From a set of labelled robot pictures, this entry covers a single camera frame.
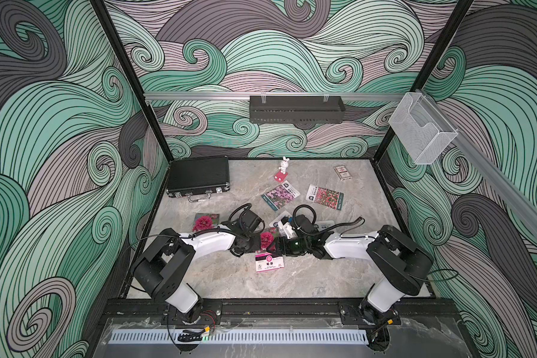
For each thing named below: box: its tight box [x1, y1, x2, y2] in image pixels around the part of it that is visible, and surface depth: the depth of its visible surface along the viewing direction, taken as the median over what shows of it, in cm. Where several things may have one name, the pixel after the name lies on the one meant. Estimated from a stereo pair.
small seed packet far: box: [333, 165, 353, 181], surface depth 116 cm
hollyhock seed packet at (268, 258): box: [255, 226, 285, 273], surface depth 85 cm
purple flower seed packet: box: [261, 179, 301, 212], surface depth 106 cm
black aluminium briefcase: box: [165, 156, 231, 203], surface depth 106 cm
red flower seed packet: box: [305, 183, 344, 211], surface depth 106 cm
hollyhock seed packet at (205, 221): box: [192, 213, 221, 232], surface depth 99 cm
